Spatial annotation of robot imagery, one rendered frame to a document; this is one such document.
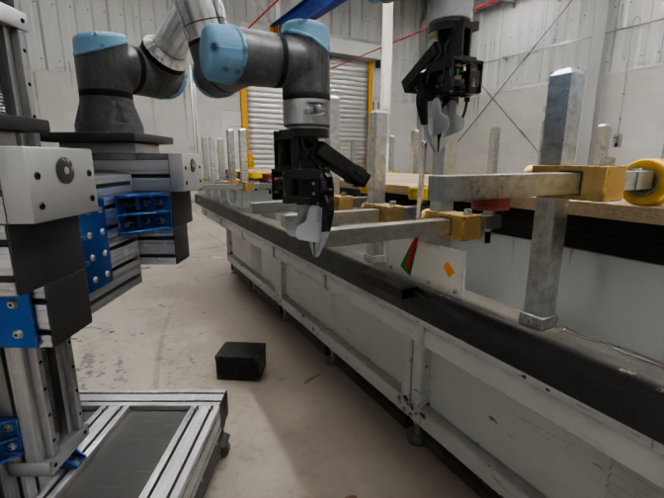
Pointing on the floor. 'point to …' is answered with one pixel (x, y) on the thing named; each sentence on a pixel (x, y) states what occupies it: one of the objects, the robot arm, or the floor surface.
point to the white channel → (386, 66)
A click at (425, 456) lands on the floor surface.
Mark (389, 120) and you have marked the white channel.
